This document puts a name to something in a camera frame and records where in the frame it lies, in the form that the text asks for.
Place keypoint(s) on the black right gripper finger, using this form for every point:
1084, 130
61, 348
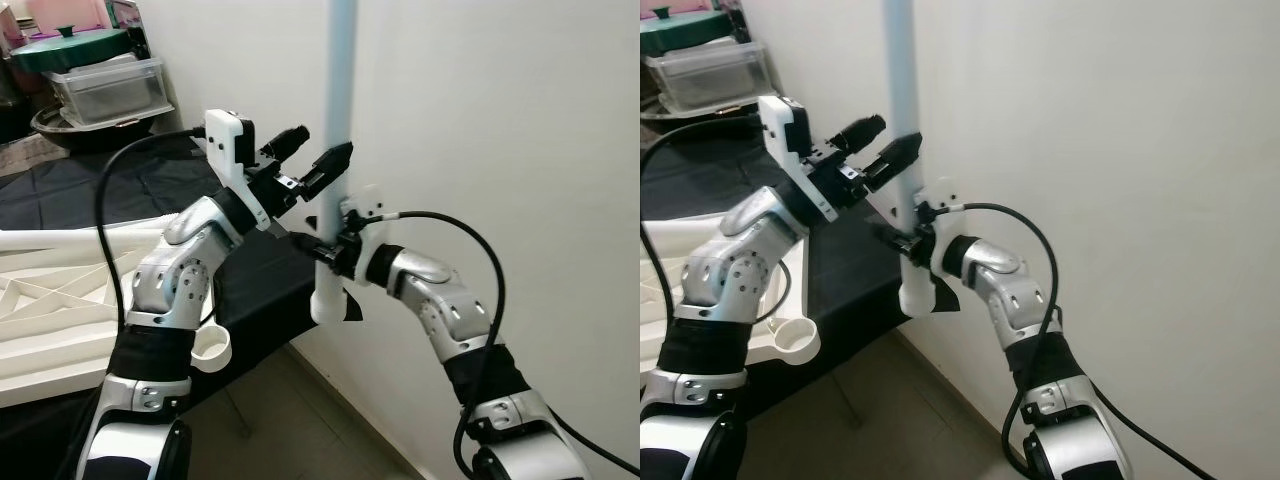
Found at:
303, 243
353, 305
886, 235
947, 295

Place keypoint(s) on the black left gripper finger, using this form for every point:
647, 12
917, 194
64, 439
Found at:
290, 142
893, 160
328, 168
862, 132

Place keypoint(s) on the white plastic children table top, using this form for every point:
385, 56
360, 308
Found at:
680, 310
60, 330

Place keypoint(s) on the black tablecloth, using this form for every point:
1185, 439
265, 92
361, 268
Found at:
120, 190
700, 170

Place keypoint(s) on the clear plastic storage box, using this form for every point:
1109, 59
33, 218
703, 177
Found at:
715, 80
110, 95

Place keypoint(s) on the black round pan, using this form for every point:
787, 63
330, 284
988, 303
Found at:
660, 112
60, 135

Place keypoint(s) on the green round pot lid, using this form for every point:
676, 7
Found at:
690, 30
70, 50

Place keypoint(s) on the grey framed picture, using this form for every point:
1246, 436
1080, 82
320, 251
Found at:
122, 15

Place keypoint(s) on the beige patterned cloth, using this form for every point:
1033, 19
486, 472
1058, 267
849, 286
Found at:
20, 155

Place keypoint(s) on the pink translucent box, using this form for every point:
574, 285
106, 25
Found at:
65, 15

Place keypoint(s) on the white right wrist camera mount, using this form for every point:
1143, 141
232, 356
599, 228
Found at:
940, 205
362, 215

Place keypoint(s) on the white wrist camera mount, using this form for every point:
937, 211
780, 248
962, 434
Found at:
785, 150
228, 150
362, 215
940, 205

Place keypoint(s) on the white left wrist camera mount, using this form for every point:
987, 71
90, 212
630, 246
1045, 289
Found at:
785, 150
228, 150

